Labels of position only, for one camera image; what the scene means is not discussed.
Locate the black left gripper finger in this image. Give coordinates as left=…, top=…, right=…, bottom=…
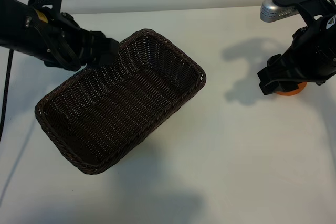
left=91, top=31, right=120, bottom=53
left=98, top=50, right=116, bottom=67

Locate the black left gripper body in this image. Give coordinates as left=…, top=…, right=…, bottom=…
left=26, top=6, right=106, bottom=72

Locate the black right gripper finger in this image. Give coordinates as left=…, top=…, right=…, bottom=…
left=267, top=54, right=286, bottom=69
left=258, top=69, right=302, bottom=96

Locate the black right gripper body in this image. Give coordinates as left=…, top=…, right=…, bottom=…
left=278, top=14, right=336, bottom=83

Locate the orange citrus fruit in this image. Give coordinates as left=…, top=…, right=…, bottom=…
left=277, top=81, right=307, bottom=97

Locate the dark brown woven wicker basket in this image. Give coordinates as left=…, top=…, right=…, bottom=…
left=34, top=28, right=207, bottom=175

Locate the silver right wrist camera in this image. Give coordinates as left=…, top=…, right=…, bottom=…
left=260, top=0, right=300, bottom=23

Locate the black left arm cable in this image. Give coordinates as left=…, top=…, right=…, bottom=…
left=0, top=49, right=14, bottom=142

